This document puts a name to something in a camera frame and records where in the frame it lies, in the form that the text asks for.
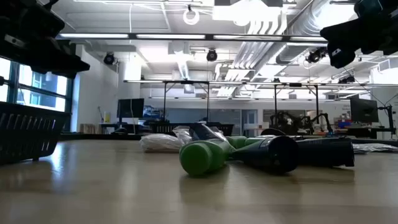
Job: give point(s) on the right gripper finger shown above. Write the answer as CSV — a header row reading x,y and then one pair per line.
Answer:
x,y
342,43

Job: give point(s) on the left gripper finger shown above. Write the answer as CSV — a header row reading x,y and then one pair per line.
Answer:
x,y
71,60
56,68

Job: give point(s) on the black sponge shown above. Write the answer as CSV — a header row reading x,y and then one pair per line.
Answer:
x,y
373,147

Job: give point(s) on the black rectangular package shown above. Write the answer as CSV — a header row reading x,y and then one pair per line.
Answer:
x,y
326,152

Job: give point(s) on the white cotton pads bag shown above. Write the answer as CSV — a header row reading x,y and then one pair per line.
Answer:
x,y
184,134
160,143

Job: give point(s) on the green Pert shampoo bottle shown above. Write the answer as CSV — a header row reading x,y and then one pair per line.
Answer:
x,y
202,155
237,141

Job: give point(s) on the large window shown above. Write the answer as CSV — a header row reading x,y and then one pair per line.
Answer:
x,y
43,88

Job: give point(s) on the yellow sign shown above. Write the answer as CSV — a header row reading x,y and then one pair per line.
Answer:
x,y
107,117

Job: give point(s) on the wooden boxes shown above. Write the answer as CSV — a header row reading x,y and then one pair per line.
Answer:
x,y
88,128

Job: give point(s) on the black computer monitor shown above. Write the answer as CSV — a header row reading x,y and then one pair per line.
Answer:
x,y
363,110
130,108

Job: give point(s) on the black plastic slotted basket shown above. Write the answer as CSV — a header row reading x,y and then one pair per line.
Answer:
x,y
168,128
228,129
28,133

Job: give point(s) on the blue storage bin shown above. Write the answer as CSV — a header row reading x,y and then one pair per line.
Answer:
x,y
343,124

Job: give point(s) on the black background robot arms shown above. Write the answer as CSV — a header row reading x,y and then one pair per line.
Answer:
x,y
295,121

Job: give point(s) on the overhead LED light bar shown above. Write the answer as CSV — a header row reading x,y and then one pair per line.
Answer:
x,y
171,36

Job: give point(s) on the dark blue toiletry tube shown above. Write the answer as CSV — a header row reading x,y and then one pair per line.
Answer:
x,y
270,154

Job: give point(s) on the black item in clear bag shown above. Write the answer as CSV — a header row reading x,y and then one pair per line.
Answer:
x,y
203,132

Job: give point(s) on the black ceiling camera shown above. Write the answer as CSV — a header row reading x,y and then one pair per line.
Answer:
x,y
314,56
346,80
109,58
212,55

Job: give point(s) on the silver ventilation duct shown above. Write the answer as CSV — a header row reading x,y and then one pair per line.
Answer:
x,y
306,21

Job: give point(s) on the black metal stand frame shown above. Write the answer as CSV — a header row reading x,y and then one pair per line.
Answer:
x,y
275,102
164,102

